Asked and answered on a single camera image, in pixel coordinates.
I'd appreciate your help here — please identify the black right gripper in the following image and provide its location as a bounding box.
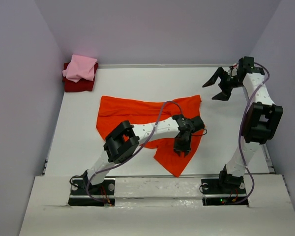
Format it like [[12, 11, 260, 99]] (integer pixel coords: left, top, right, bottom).
[[202, 67, 244, 102]]

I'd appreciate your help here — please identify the orange t shirt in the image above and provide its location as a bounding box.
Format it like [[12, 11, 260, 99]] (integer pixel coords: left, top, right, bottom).
[[96, 95, 204, 177]]

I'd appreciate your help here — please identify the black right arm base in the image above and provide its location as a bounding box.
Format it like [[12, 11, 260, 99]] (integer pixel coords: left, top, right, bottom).
[[199, 178, 249, 206]]

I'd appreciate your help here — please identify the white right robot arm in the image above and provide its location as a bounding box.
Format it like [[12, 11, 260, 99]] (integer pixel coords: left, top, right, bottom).
[[203, 56, 283, 194]]

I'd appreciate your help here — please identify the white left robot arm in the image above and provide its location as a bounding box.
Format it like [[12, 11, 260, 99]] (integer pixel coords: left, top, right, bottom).
[[82, 115, 205, 196]]

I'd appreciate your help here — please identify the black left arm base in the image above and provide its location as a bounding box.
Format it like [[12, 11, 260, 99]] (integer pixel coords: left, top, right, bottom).
[[68, 177, 115, 207]]

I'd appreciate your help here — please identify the dark red folded t shirt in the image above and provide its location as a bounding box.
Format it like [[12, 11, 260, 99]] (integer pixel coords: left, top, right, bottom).
[[62, 63, 98, 92]]

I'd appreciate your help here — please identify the pink folded t shirt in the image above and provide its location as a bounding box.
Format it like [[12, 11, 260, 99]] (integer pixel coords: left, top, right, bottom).
[[62, 55, 98, 83]]

